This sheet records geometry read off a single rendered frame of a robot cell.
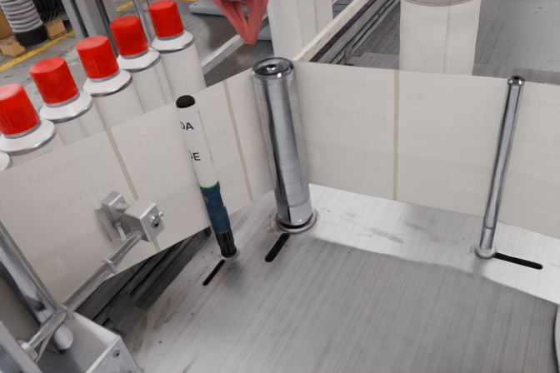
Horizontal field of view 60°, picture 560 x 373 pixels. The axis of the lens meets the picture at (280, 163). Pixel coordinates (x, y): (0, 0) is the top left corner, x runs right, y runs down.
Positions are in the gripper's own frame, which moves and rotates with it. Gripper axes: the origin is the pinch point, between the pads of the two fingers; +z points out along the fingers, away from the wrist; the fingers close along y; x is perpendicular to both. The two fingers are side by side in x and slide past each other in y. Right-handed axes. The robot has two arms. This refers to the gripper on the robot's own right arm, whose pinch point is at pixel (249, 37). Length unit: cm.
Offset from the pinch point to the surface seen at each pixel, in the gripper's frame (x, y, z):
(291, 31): 4.6, 18.1, 7.2
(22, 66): 289, 126, 101
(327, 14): 4.1, 30.7, 9.3
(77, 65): 246, 137, 101
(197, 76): 3.3, -7.5, 2.1
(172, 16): 4.3, -8.0, -5.6
